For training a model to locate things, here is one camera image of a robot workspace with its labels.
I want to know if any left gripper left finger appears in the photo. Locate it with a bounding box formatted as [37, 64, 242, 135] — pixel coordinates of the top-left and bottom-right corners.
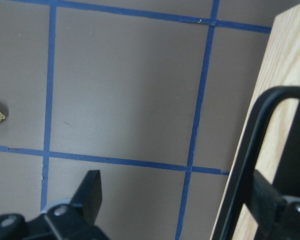
[70, 170, 102, 226]

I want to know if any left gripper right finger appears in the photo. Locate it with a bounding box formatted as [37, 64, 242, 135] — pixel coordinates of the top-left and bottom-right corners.
[251, 170, 287, 225]

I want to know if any black metal drawer handle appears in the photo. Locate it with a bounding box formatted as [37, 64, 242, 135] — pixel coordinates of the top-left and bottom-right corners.
[212, 86, 300, 240]

